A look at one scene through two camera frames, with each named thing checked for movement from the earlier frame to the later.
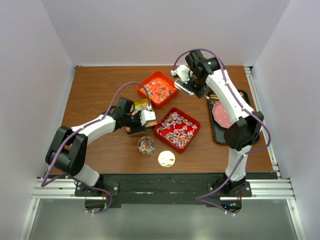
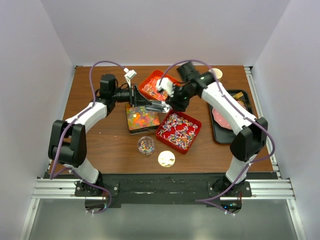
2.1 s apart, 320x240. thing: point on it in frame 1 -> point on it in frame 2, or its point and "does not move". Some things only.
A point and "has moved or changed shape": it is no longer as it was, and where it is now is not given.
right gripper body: [198, 87] -> [181, 96]
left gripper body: [134, 123] -> [132, 93]
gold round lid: [166, 158] does not move
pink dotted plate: [221, 115] does not move
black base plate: [167, 190] does not move
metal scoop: [180, 85] has moved or changed shape
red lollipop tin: [177, 129] does not move
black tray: [219, 130] does not move
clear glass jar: [145, 145] does not move
